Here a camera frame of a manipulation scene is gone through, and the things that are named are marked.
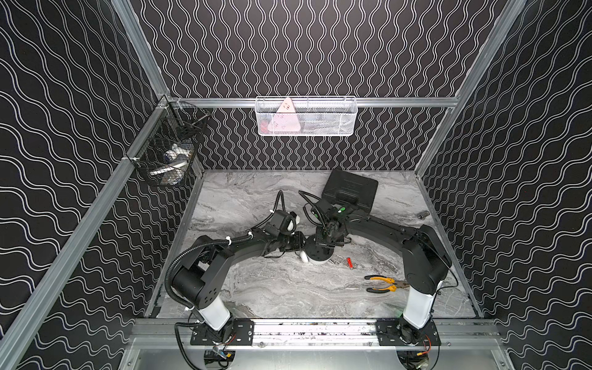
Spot white twin-bell alarm clock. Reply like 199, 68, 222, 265
298, 236, 334, 265

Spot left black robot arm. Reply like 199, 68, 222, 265
163, 191, 305, 331

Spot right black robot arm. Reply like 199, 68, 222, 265
298, 191, 453, 344

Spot black plastic tool case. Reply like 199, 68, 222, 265
322, 169, 379, 213

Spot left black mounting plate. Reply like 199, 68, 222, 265
190, 319, 254, 346

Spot black mounting plate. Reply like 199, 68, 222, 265
376, 318, 442, 347
190, 319, 254, 346

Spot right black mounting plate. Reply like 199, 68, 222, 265
376, 318, 442, 347

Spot pink triangle card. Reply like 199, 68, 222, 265
268, 97, 302, 134

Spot white items in black basket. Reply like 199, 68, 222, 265
149, 143, 194, 185

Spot yellow-handled pliers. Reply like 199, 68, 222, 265
364, 274, 410, 294

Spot white wire mesh basket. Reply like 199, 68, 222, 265
254, 96, 359, 137

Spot black wire mesh basket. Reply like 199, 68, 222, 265
132, 102, 212, 187

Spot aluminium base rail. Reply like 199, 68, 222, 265
127, 319, 503, 352

